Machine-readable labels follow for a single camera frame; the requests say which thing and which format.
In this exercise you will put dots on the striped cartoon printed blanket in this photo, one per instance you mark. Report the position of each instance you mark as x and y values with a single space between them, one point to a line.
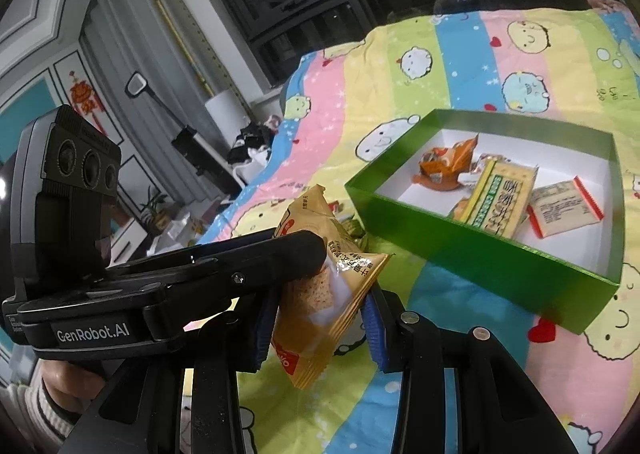
450 63

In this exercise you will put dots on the red edged snack packet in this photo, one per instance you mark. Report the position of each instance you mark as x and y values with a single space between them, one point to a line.
560 206

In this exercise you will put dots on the yellow green cracker packet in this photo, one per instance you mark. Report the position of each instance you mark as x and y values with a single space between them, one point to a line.
500 199

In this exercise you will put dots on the pile of folded clothes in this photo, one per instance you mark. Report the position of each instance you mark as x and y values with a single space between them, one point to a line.
615 1

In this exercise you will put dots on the white cylinder appliance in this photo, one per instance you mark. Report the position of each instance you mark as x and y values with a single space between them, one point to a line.
225 111

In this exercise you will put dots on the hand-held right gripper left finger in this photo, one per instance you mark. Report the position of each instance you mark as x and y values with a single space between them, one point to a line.
265 334

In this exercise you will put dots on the orange panda snack packet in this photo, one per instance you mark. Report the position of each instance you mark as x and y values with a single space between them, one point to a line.
445 163

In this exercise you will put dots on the person's left forearm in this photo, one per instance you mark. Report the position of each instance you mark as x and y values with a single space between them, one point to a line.
42 409

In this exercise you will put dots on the potted green plant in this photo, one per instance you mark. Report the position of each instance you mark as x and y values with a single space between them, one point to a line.
152 206

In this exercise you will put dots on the red hanging wall decoration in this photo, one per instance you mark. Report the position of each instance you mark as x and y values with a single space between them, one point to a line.
85 98

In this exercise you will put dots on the green cardboard box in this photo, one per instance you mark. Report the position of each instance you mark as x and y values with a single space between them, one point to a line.
475 259

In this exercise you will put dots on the grey curtain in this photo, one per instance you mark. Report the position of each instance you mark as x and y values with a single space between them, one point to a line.
150 33

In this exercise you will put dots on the orange cracker snack packet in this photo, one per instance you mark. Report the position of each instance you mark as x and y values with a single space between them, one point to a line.
320 314

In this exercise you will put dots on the person's left hand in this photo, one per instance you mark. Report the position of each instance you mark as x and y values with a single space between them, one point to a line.
70 384

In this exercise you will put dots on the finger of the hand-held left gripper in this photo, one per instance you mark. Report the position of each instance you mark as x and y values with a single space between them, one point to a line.
240 266

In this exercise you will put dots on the dark clothes heap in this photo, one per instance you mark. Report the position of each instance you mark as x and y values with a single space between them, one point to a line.
252 136

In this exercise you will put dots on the green snack packet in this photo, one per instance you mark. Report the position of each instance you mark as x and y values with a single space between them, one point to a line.
352 231

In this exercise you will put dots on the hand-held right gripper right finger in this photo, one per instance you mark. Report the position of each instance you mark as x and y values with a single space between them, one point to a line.
375 329

